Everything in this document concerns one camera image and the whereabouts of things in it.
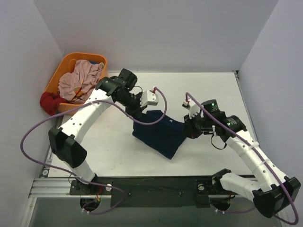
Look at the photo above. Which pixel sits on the orange plastic laundry basket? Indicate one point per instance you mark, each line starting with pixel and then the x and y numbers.
pixel 67 65

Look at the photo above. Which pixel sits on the red t shirt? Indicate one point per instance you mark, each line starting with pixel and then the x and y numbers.
pixel 50 102

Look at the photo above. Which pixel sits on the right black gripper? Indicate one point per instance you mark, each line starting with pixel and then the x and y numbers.
pixel 191 127

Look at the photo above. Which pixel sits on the aluminium frame rail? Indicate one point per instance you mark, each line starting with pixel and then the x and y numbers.
pixel 64 187

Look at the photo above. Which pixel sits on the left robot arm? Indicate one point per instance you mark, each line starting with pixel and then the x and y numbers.
pixel 66 140

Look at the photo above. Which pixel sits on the navy blue t shirt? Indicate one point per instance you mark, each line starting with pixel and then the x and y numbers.
pixel 165 137

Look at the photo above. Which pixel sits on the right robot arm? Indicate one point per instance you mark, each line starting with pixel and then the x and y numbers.
pixel 273 190

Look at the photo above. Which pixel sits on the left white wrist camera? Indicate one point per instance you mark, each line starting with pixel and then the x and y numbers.
pixel 149 98

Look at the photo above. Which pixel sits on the pink t shirt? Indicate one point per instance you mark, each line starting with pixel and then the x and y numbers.
pixel 77 86

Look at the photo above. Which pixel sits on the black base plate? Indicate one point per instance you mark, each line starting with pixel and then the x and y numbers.
pixel 140 200

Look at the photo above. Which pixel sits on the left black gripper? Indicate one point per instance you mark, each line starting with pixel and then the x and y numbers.
pixel 135 109

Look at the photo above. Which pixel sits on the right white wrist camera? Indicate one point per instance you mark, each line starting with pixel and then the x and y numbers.
pixel 194 111

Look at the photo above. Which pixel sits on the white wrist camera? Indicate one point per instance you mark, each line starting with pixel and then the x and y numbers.
pixel 194 111
pixel 149 98

